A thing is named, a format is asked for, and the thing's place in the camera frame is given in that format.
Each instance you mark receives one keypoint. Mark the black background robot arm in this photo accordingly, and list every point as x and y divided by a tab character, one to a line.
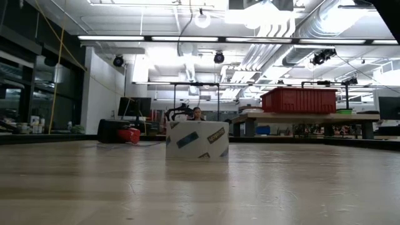
179	111

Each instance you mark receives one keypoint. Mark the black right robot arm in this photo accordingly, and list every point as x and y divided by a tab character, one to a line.
390	12

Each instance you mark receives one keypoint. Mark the person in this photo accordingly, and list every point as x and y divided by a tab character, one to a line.
197	113

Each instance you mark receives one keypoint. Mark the black round ceiling speaker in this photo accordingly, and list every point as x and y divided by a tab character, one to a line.
118	61
219	57

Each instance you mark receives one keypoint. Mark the blue bin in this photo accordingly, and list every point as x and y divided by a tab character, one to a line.
263	130

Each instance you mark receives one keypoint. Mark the black computer monitor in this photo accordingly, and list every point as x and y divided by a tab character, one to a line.
389	107
134	107

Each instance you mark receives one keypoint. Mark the red object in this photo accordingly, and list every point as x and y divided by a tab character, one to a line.
131	136

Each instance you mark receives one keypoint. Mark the overhead LED light bar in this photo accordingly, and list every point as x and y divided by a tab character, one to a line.
187	39

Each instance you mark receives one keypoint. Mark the black case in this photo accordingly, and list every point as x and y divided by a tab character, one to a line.
107	131

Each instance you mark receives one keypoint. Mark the large red plastic bin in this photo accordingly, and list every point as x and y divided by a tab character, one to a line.
300	101

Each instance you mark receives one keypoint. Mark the wooden workbench grey legs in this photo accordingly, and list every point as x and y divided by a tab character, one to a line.
328	118

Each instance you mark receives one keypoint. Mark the black ceiling spotlight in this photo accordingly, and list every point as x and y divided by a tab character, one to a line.
322	57

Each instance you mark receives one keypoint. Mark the green bowl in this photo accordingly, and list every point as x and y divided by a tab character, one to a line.
344	111

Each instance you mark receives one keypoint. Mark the white plastic container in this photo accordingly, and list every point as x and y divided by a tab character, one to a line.
35	125

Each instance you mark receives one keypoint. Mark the black camera stand rig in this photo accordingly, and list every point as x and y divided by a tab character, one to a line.
347	93

